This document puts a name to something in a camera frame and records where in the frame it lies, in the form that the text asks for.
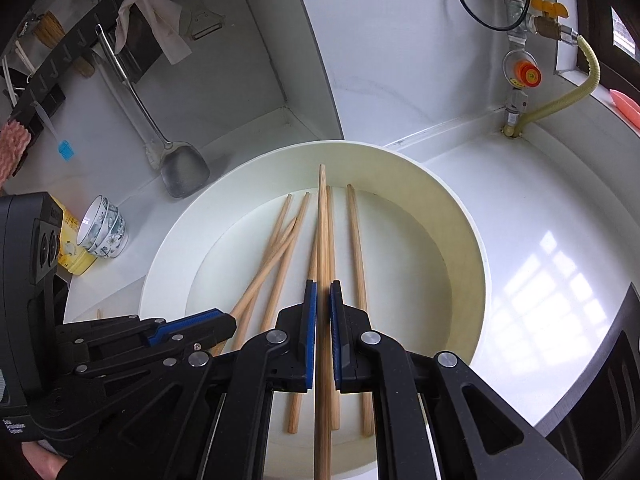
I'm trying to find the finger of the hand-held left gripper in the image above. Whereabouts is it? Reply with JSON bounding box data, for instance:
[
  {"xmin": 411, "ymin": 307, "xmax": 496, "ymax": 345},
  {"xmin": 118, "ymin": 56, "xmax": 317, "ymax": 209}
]
[
  {"xmin": 77, "ymin": 347, "xmax": 213, "ymax": 386},
  {"xmin": 55, "ymin": 310, "xmax": 237, "ymax": 361}
]

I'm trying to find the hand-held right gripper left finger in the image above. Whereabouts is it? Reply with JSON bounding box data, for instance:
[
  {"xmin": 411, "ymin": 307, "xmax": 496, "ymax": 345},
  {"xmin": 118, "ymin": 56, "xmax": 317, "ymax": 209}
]
[{"xmin": 95, "ymin": 280, "xmax": 319, "ymax": 480}]

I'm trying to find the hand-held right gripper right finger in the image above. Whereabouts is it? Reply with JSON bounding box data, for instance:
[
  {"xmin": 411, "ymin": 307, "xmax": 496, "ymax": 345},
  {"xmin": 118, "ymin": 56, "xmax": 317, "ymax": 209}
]
[{"xmin": 329, "ymin": 280, "xmax": 586, "ymax": 480}]

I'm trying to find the pile of wooden chopsticks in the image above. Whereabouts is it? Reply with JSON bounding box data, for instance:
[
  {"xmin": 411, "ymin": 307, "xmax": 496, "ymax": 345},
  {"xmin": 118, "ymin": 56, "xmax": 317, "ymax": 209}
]
[{"xmin": 207, "ymin": 185, "xmax": 376, "ymax": 437}]

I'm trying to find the tapered wooden chopstick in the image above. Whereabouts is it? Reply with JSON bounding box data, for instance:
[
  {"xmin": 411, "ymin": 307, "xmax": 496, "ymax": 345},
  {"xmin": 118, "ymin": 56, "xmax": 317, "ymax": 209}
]
[{"xmin": 314, "ymin": 164, "xmax": 335, "ymax": 480}]

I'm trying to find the cream plastic basin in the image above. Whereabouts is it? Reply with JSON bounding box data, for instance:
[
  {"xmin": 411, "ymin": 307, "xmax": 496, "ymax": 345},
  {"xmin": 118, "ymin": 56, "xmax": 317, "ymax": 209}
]
[{"xmin": 139, "ymin": 140, "xmax": 494, "ymax": 480}]

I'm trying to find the person's left hand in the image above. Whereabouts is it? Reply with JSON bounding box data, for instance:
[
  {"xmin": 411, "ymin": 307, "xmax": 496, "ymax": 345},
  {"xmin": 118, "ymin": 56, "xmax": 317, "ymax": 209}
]
[{"xmin": 22, "ymin": 440, "xmax": 71, "ymax": 480}]

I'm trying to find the yellow dish soap bottle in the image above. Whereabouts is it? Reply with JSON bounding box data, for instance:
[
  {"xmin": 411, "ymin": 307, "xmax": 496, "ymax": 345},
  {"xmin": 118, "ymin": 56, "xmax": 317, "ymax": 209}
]
[{"xmin": 47, "ymin": 195, "xmax": 97, "ymax": 277}]

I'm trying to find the floral ceramic bowl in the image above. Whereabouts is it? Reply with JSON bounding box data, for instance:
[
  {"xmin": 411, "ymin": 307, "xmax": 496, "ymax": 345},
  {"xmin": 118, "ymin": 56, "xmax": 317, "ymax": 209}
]
[
  {"xmin": 97, "ymin": 207, "xmax": 129, "ymax": 261},
  {"xmin": 87, "ymin": 200, "xmax": 121, "ymax": 257},
  {"xmin": 75, "ymin": 194, "xmax": 112, "ymax": 253}
]

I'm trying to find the pink cloth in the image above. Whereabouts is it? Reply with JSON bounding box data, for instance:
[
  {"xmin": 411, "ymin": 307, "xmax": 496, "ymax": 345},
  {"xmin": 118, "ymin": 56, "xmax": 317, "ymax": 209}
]
[{"xmin": 0, "ymin": 120, "xmax": 32, "ymax": 187}]

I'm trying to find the blue silicone brush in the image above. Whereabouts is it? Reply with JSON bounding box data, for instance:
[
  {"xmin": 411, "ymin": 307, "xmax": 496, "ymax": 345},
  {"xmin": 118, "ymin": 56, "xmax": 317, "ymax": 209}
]
[{"xmin": 32, "ymin": 101, "xmax": 76, "ymax": 163}]

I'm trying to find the metal spatula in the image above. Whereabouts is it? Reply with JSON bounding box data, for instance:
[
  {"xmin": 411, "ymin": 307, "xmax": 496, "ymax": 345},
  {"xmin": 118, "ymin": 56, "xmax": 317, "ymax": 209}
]
[{"xmin": 94, "ymin": 24, "xmax": 211, "ymax": 199}]

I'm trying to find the white dish brush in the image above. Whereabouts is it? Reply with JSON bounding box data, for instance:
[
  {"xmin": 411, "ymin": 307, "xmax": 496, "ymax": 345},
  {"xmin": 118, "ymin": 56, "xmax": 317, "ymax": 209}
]
[{"xmin": 92, "ymin": 57, "xmax": 163, "ymax": 168}]

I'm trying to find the bamboo brush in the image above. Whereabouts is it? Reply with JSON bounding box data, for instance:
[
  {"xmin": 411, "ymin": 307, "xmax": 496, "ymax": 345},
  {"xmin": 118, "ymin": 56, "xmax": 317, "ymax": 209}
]
[{"xmin": 31, "ymin": 10, "xmax": 67, "ymax": 50}]

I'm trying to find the beige cloth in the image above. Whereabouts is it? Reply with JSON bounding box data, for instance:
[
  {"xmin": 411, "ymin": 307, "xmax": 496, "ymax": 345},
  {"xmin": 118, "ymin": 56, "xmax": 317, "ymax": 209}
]
[{"xmin": 113, "ymin": 0, "xmax": 194, "ymax": 66}]

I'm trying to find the metal peeler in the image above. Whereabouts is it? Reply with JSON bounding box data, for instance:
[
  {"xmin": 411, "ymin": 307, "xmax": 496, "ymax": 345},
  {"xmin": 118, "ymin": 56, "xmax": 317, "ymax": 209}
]
[{"xmin": 175, "ymin": 0, "xmax": 227, "ymax": 41}]

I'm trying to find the gas regulator with orange knob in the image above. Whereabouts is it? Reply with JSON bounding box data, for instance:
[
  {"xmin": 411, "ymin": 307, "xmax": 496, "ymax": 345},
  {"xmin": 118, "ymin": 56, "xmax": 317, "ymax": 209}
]
[{"xmin": 501, "ymin": 49, "xmax": 544, "ymax": 92}]

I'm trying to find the gas pipe with yellow valve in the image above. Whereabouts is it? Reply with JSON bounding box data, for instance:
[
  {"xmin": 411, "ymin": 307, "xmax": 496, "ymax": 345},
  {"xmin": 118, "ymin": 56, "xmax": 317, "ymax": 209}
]
[{"xmin": 482, "ymin": 0, "xmax": 581, "ymax": 138}]

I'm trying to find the pink plastic object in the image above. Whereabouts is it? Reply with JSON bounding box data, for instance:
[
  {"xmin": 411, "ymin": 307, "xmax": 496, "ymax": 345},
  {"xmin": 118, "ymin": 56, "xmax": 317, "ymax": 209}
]
[{"xmin": 608, "ymin": 88, "xmax": 640, "ymax": 129}]

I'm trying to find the yellow gas hose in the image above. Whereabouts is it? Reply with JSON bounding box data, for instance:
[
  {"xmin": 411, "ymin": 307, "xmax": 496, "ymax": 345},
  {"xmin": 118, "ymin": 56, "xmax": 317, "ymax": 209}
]
[{"xmin": 502, "ymin": 34, "xmax": 601, "ymax": 139}]

